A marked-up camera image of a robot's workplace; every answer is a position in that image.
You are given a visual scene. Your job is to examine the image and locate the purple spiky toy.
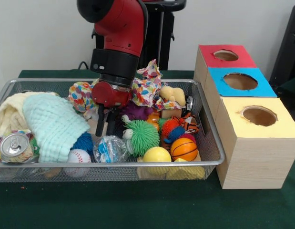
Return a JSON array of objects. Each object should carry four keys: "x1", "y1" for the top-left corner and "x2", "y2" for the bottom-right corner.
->
[{"x1": 120, "y1": 101, "x2": 154, "y2": 122}]

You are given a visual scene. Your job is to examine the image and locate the mint green cloth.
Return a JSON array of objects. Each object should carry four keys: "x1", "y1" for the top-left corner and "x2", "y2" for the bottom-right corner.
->
[{"x1": 22, "y1": 94, "x2": 91, "y2": 163}]

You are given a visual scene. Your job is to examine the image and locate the cream knitted cloth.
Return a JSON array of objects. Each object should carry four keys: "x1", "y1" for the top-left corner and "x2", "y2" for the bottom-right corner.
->
[{"x1": 0, "y1": 92, "x2": 31, "y2": 135}]

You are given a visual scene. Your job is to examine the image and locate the large green spiky ball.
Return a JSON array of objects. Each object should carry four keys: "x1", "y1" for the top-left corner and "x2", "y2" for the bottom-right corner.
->
[{"x1": 122, "y1": 120, "x2": 161, "y2": 157}]

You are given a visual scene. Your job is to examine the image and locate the crushed silver can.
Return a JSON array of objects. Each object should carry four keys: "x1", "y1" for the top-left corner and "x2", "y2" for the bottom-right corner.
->
[{"x1": 0, "y1": 132, "x2": 35, "y2": 165}]

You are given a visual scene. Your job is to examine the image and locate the orange basketball toy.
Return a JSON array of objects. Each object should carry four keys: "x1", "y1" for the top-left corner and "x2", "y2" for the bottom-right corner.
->
[{"x1": 171, "y1": 137, "x2": 199, "y2": 161}]

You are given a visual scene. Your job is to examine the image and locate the blue spiky ball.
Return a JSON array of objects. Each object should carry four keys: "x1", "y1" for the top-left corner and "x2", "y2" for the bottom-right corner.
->
[{"x1": 71, "y1": 132, "x2": 94, "y2": 154}]

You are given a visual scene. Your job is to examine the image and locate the wooden box with three holes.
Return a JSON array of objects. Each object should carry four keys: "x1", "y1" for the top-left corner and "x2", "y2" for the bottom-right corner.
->
[{"x1": 194, "y1": 44, "x2": 295, "y2": 190}]

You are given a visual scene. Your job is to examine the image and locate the dark green tablecloth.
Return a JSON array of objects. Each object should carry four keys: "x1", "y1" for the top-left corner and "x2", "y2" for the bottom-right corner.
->
[
  {"x1": 277, "y1": 75, "x2": 295, "y2": 97},
  {"x1": 0, "y1": 69, "x2": 295, "y2": 229}
]

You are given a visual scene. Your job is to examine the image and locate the plain wooden block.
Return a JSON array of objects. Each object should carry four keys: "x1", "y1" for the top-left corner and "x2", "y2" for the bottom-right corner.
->
[{"x1": 88, "y1": 118, "x2": 110, "y2": 137}]

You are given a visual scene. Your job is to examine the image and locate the clear bottle with blue label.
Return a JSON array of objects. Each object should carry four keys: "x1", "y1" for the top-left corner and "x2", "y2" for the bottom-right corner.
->
[{"x1": 92, "y1": 135, "x2": 134, "y2": 164}]

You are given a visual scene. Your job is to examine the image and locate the colourful polka dot cloth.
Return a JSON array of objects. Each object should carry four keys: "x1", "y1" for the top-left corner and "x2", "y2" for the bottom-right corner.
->
[{"x1": 68, "y1": 59, "x2": 167, "y2": 113}]

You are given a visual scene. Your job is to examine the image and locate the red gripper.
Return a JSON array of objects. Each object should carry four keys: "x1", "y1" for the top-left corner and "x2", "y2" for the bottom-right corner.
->
[{"x1": 91, "y1": 81, "x2": 133, "y2": 137}]

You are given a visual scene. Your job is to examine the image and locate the black chair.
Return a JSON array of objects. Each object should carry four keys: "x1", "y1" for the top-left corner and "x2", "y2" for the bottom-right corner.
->
[{"x1": 268, "y1": 4, "x2": 295, "y2": 109}]

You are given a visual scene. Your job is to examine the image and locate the white baseball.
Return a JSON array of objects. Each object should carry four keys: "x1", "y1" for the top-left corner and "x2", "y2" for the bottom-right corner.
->
[{"x1": 67, "y1": 149, "x2": 92, "y2": 163}]

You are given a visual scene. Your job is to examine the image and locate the silver mesh bin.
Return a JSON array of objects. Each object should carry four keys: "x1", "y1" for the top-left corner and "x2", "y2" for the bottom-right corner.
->
[{"x1": 0, "y1": 78, "x2": 226, "y2": 182}]

